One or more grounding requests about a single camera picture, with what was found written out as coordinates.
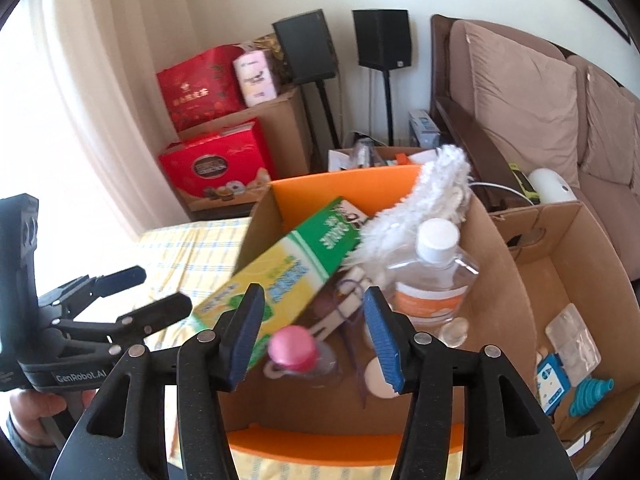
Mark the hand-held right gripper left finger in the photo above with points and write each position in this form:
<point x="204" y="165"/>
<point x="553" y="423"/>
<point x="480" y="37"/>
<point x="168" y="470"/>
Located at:
<point x="245" y="330"/>

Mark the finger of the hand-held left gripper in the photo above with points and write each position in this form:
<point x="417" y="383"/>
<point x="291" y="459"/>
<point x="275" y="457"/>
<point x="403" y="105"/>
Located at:
<point x="160" y="312"/>
<point x="120" y="279"/>

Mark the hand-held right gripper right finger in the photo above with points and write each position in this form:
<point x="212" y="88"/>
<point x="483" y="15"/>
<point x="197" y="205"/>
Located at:
<point x="385" y="340"/>

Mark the white round disc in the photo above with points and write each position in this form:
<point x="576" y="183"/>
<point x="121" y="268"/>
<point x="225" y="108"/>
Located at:
<point x="375" y="380"/>

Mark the clear bottle with pink cap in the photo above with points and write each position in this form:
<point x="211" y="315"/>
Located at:
<point x="295" y="347"/>

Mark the white shoehorn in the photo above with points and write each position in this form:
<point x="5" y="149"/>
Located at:
<point x="330" y="325"/>

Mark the large clear bottle orange label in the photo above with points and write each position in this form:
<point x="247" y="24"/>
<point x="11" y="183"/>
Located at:
<point x="430" y="290"/>

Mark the green toothpaste box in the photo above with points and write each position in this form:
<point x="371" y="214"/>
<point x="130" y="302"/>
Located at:
<point x="290" y="270"/>

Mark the orange cardboard box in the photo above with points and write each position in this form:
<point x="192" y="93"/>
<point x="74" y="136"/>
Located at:
<point x="500" y="285"/>

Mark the white fluffy duster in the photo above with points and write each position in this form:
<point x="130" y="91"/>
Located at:
<point x="435" y="195"/>

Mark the person's left forearm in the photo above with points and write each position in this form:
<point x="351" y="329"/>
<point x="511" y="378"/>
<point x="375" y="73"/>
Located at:
<point x="27" y="452"/>

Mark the person's left hand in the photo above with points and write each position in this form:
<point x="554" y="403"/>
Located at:
<point x="35" y="405"/>

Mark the yellow checkered tablecloth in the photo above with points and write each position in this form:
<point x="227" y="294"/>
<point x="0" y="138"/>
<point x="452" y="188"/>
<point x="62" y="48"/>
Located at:
<point x="190" y="255"/>

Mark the red chocolate box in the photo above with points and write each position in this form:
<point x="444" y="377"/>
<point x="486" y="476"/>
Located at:
<point x="215" y="165"/>

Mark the blue white small packet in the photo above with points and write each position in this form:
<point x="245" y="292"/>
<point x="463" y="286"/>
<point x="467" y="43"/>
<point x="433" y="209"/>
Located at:
<point x="552" y="382"/>

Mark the cluttered small cardboard box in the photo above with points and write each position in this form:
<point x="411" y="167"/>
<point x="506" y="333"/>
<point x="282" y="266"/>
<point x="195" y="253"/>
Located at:
<point x="360" y="156"/>

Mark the clear plastic packaging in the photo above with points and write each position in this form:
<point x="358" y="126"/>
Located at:
<point x="572" y="345"/>

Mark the open brown cardboard box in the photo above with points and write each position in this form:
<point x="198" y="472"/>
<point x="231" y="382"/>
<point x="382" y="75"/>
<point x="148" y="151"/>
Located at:
<point x="565" y="280"/>

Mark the white sheer curtain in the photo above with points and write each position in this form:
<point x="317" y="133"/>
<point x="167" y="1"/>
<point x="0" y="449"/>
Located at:
<point x="100" y="85"/>

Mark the closed brown cardboard box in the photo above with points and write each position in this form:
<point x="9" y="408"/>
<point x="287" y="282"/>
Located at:
<point x="285" y="130"/>

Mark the red tea gift bag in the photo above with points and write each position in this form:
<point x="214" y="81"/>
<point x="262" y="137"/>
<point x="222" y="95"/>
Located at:
<point x="200" y="90"/>

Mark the green black pouch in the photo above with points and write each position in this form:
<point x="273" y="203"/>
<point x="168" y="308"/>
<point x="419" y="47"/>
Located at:
<point x="522" y="180"/>

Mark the teal folding funnel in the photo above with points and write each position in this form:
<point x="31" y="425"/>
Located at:
<point x="592" y="397"/>

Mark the blue white carton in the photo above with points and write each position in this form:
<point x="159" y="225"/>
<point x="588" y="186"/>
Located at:
<point x="425" y="127"/>

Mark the white round device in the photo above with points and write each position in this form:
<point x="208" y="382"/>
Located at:
<point x="552" y="187"/>

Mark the black speaker stand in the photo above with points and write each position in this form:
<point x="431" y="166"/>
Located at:
<point x="325" y="115"/>
<point x="387" y="110"/>

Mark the brown sofa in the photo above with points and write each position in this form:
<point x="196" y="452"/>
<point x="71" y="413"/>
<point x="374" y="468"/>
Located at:
<point x="600" y="220"/>

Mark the large beige sofa cushion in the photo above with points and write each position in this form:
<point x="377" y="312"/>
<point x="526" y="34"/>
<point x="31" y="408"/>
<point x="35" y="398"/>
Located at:
<point x="520" y="100"/>

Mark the gold wrapped item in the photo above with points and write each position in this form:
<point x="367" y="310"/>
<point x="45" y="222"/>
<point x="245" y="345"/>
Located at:
<point x="270" y="45"/>

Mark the black speaker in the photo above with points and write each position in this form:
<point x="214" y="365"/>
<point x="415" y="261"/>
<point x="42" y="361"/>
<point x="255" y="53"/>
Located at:
<point x="381" y="40"/>
<point x="305" y="45"/>

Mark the medium beige sofa cushion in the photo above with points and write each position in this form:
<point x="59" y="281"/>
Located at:
<point x="610" y="125"/>

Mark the small beige sofa cushion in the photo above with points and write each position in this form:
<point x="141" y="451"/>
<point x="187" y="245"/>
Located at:
<point x="636" y="155"/>

